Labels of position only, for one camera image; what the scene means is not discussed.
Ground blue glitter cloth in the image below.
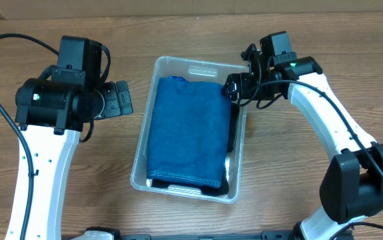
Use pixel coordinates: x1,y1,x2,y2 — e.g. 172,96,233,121
169,76,187,82

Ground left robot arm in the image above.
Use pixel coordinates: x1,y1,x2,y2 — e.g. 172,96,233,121
6,36,133,239

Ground blue denim cloth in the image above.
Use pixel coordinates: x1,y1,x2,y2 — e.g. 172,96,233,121
147,77,231,188

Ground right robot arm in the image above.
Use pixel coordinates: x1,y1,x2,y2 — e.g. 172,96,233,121
222,31,383,240

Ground clear plastic storage bin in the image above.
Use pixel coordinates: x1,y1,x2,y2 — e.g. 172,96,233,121
131,56,248,204

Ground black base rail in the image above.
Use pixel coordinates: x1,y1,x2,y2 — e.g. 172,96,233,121
84,226,302,240

